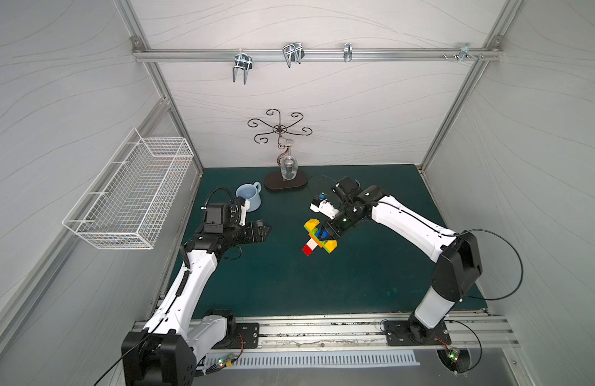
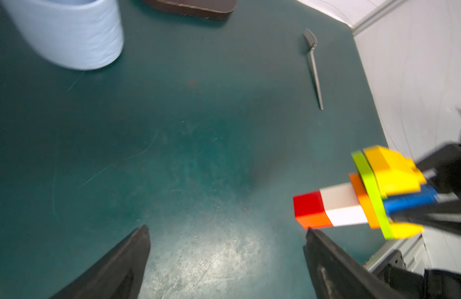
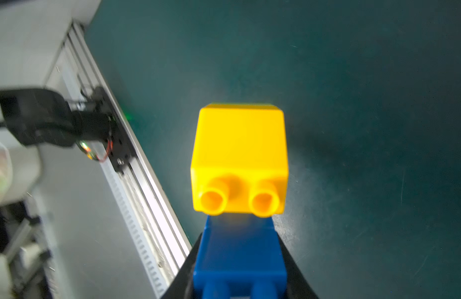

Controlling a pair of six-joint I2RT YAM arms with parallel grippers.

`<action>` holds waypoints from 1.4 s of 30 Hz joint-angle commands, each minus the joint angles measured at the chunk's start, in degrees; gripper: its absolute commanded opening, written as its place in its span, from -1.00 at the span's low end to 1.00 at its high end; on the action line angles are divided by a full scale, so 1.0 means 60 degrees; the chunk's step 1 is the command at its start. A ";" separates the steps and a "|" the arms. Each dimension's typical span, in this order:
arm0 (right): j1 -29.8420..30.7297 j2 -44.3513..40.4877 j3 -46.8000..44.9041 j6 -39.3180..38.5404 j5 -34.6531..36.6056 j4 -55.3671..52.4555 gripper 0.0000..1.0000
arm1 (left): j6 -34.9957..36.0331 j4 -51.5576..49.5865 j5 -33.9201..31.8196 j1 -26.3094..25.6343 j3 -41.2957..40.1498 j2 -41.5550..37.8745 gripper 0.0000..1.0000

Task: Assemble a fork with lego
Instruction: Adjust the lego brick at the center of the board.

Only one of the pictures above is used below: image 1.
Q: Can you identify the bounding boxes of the white vent grille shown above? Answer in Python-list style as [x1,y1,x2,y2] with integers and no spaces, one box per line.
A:
[228,350,421,370]

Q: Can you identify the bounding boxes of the light blue mug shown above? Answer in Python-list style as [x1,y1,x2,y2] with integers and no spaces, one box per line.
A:
[236,182,262,212]

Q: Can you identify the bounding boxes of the red lego brick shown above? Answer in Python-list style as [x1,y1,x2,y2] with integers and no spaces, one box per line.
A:
[302,245,313,257]

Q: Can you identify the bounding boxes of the green table mat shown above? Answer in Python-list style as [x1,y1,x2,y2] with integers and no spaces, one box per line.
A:
[193,165,443,318]

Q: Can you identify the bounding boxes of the aluminium top rail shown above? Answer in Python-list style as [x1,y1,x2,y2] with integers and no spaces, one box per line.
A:
[133,46,503,63]

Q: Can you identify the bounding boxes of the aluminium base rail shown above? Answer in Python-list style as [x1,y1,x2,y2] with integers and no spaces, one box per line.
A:
[236,310,520,352]

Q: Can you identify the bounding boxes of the green lego brick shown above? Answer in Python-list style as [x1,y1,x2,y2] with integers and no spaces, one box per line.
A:
[309,227,325,244]

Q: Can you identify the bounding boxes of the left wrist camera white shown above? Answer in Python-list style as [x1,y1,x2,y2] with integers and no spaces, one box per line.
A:
[236,197,250,226]

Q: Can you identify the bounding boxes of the blue lego brick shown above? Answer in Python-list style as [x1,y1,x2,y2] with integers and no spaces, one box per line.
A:
[316,228,328,241]

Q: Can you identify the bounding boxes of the orange lego brick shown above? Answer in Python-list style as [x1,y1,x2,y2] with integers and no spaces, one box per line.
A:
[310,235,324,248]

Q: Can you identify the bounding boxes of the metal hook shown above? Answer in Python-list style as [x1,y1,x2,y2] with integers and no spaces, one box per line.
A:
[282,43,305,68]
[442,43,486,63]
[233,53,253,85]
[343,43,353,63]

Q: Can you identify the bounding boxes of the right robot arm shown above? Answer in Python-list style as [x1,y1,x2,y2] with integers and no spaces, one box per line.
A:
[310,176,483,345]

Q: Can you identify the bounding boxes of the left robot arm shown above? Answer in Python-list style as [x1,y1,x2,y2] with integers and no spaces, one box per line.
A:
[116,183,271,385]

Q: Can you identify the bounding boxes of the black metal mug tree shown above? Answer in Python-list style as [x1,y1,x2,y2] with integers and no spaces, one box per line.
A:
[247,109,313,192]

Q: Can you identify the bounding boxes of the yellow lego brick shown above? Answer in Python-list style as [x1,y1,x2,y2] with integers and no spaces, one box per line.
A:
[322,240,338,253]
[304,219,320,233]

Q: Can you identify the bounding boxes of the white lego brick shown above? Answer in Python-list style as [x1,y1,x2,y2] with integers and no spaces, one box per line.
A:
[307,239,318,250]

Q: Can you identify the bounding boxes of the white wire basket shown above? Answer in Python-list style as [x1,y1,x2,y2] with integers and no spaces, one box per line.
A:
[62,128,193,250]

